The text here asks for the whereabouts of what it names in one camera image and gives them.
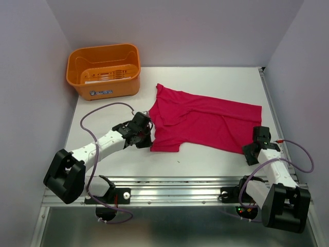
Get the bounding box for red t-shirt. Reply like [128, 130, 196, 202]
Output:
[149, 84, 262, 154]

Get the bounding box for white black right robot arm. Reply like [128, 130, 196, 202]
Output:
[236, 126, 311, 233]

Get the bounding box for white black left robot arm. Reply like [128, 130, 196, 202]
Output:
[43, 112, 152, 204]

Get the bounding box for orange plastic basket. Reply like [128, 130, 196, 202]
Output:
[66, 44, 141, 101]

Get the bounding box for aluminium rail frame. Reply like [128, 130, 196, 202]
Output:
[32, 67, 326, 246]

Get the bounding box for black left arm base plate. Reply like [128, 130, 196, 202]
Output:
[81, 187, 131, 205]

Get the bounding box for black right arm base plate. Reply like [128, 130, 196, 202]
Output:
[218, 186, 253, 204]

